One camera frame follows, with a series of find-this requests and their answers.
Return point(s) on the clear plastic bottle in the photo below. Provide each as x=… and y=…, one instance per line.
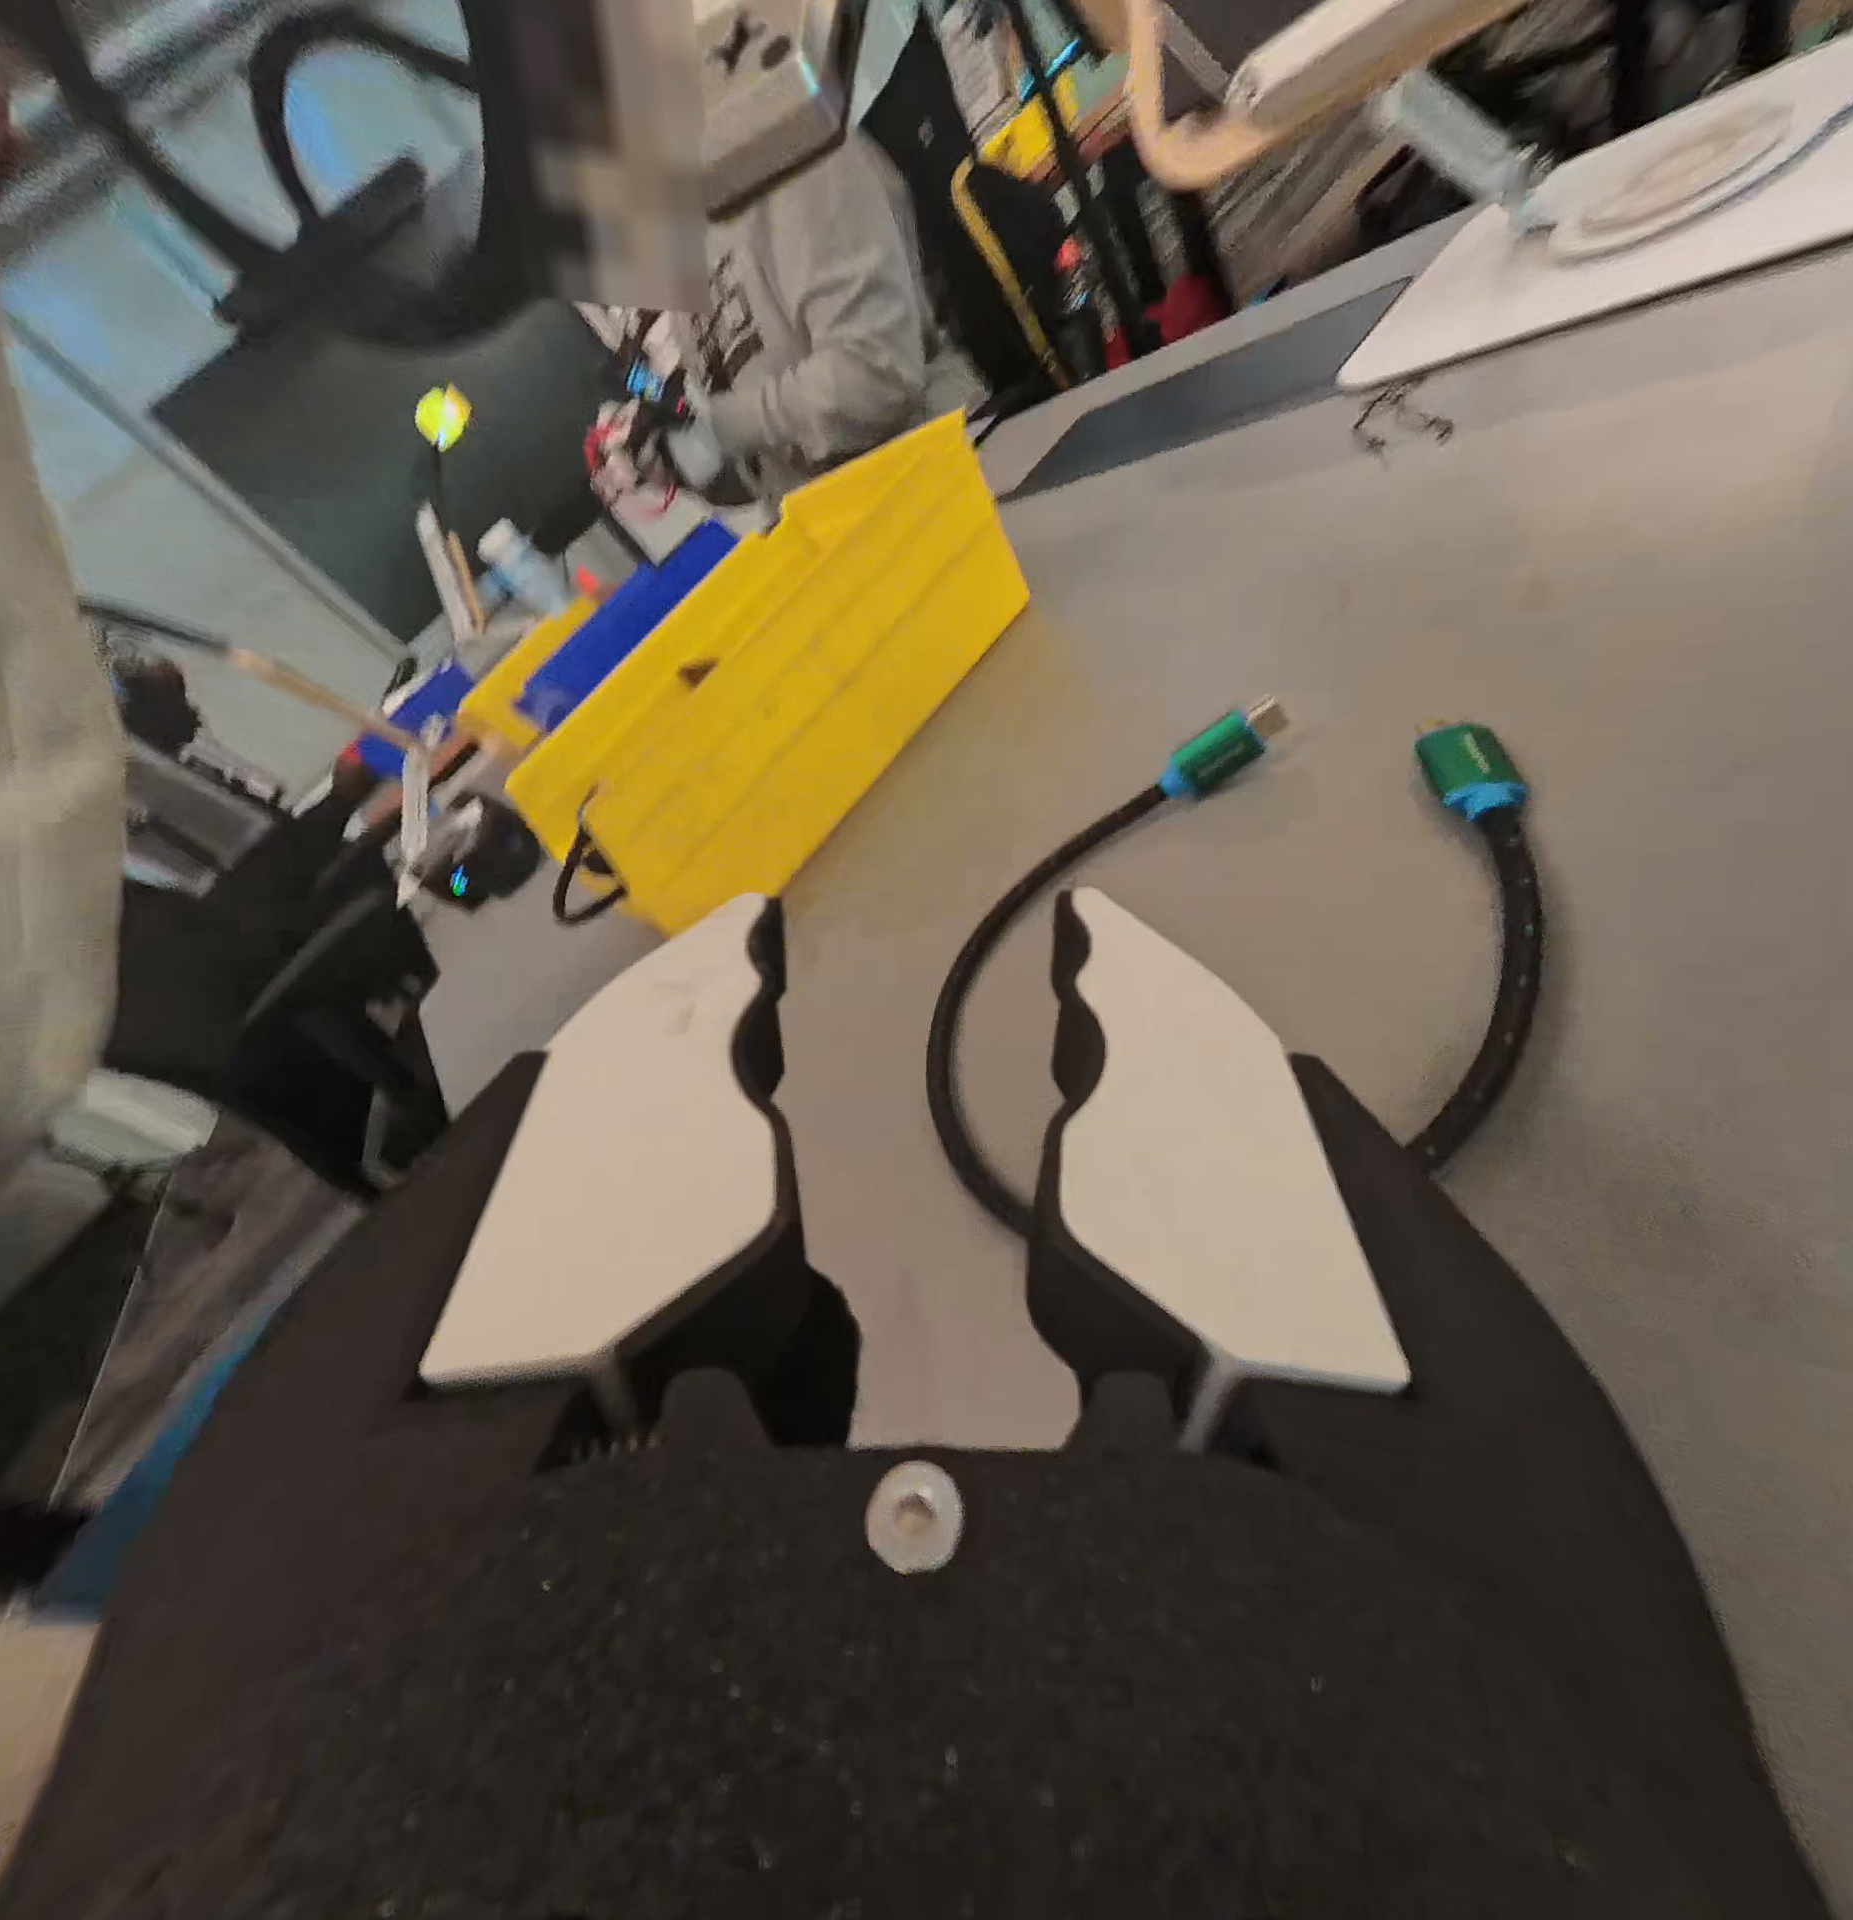
x=509, y=561

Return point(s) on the yellow plastic bin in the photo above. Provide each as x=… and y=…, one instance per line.
x=804, y=678
x=517, y=683

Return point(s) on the black bag yellow trim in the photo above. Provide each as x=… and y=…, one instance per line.
x=1017, y=255

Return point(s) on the person's cream sweatshirt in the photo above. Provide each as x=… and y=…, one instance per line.
x=26, y=749

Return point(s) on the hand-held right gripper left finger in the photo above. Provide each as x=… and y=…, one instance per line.
x=612, y=1202

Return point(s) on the grey desk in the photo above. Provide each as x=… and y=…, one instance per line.
x=1315, y=601

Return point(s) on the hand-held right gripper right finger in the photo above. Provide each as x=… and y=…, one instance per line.
x=1227, y=1202

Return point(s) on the small yellow-green sign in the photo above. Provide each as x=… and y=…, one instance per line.
x=443, y=415

